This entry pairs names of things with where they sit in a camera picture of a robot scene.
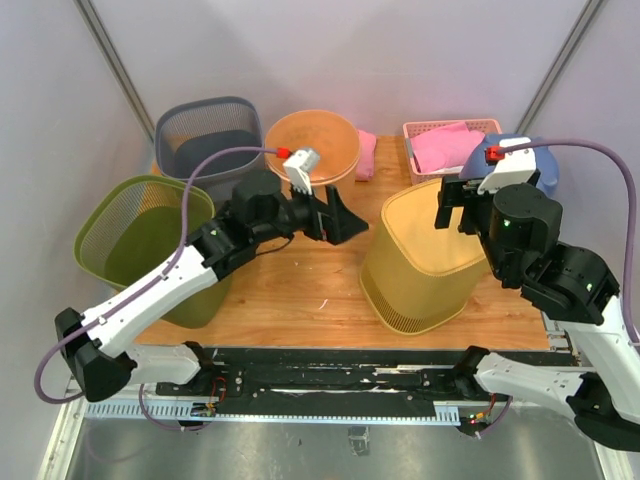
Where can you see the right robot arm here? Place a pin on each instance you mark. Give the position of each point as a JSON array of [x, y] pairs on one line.
[[518, 227]]

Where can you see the green mesh waste basket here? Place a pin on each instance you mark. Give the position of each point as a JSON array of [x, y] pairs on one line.
[[137, 226]]

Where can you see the pink folded cloth in basket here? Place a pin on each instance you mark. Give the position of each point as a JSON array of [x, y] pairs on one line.
[[444, 147]]

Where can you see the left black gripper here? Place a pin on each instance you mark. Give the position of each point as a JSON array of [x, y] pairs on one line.
[[335, 222]]

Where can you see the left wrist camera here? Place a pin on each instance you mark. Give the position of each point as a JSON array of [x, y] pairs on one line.
[[298, 168]]

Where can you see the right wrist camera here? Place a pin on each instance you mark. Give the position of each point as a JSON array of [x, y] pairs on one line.
[[509, 168]]

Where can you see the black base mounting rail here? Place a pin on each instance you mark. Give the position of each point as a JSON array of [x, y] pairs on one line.
[[334, 383]]

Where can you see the orange plastic bucket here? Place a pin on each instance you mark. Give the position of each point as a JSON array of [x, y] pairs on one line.
[[333, 137]]

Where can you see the yellow slotted plastic basket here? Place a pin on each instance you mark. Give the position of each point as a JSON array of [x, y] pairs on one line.
[[414, 276]]

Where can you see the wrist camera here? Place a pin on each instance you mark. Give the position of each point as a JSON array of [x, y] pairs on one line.
[[509, 168], [298, 168]]

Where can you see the pink folded t-shirt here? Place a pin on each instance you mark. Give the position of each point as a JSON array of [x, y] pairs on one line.
[[365, 167]]

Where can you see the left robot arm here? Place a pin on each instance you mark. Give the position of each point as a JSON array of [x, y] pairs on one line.
[[97, 344]]

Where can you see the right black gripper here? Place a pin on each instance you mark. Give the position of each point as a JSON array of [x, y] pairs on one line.
[[458, 191]]

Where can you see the grey mesh waste basket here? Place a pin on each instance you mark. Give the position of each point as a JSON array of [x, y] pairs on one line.
[[189, 133]]

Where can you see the blue plastic bucket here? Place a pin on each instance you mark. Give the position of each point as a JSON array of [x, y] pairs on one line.
[[477, 167]]

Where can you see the pink plastic storage basket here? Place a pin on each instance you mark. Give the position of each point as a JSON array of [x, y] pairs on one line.
[[411, 129]]

